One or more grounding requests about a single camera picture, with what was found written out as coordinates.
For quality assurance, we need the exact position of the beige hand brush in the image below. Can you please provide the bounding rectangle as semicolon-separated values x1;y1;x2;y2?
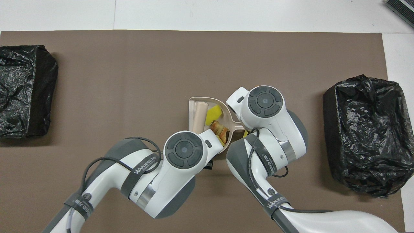
193;101;208;134

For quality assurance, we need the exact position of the large yellow sponge piece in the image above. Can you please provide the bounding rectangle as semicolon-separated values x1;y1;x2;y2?
205;105;223;125

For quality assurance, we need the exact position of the beige plastic dustpan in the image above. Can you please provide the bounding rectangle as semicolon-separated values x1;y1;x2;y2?
189;96;246;161

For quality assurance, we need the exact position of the black bag-lined bin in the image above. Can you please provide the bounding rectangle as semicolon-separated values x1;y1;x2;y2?
0;45;59;139
322;74;414;198

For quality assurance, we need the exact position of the brown table mat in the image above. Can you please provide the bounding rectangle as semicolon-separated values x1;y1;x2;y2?
0;30;406;233

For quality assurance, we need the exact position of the dark grey ribbed object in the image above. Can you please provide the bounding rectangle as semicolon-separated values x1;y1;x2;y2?
384;0;414;29

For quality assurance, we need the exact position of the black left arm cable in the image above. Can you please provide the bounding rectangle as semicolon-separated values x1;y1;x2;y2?
80;137;162;198

